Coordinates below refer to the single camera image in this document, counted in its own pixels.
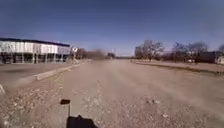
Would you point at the dark low building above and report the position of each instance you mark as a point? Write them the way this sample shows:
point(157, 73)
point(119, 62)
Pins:
point(208, 57)

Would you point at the sign on pole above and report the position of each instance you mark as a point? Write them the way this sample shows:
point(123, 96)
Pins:
point(74, 49)

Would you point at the distant brown trees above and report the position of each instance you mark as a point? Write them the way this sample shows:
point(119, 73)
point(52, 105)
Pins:
point(96, 55)

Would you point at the distant building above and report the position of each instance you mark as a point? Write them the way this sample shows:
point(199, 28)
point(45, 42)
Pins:
point(137, 52)

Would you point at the dry grass verge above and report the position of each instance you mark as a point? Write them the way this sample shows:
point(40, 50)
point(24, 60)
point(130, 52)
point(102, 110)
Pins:
point(186, 66)

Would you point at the row of bare trees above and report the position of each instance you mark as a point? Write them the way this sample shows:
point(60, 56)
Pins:
point(150, 49)

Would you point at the white building with dark roof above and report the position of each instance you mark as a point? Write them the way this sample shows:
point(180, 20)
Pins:
point(33, 48)

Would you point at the grey paved lot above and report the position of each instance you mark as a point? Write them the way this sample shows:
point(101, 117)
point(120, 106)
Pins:
point(20, 70)

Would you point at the grey gravel road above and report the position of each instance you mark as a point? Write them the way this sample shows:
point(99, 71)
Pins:
point(126, 93)

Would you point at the concrete kerb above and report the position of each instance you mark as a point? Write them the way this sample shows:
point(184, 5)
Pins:
point(50, 74)

